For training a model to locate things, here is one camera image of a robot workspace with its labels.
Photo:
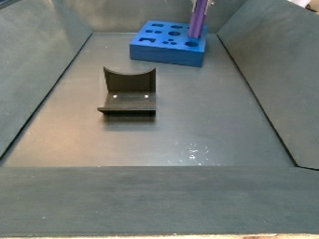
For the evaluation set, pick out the purple star-shaped peg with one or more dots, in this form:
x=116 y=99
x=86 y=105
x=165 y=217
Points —
x=197 y=18

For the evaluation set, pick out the blue foam shape board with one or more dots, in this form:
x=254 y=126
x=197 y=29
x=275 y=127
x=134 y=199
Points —
x=162 y=42

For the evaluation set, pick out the black curved holder bracket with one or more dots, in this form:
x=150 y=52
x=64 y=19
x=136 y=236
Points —
x=130 y=92

